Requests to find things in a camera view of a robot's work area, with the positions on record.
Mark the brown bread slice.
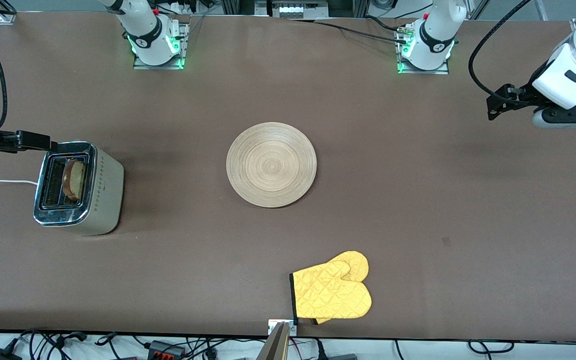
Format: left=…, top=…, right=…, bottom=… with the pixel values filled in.
left=63, top=159, right=88, bottom=202

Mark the round wooden plate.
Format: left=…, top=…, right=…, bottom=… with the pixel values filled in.
left=226, top=122, right=318, bottom=209

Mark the silver two-slot toaster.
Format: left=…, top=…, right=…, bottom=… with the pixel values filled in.
left=33, top=141, right=125, bottom=236

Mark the yellow quilted oven mitt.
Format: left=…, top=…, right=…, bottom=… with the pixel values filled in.
left=289, top=260, right=373, bottom=321
left=313, top=251, right=370, bottom=326

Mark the grey electrical terminal box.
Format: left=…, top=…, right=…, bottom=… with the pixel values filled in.
left=267, top=0, right=330, bottom=19

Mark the red black connector block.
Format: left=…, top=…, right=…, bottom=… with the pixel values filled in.
left=147, top=340, right=187, bottom=360

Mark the thick black table cable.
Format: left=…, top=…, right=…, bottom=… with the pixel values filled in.
left=365, top=15, right=410, bottom=34

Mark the thin black table cable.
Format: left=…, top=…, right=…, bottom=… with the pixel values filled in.
left=313, top=20, right=408, bottom=43

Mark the black looped floor cable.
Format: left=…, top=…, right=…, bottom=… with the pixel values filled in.
left=468, top=339, right=515, bottom=355

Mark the small metal post bracket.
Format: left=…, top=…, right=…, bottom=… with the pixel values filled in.
left=268, top=319, right=298, bottom=337

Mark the aluminium profile post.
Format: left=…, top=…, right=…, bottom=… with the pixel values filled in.
left=255, top=321, right=291, bottom=360

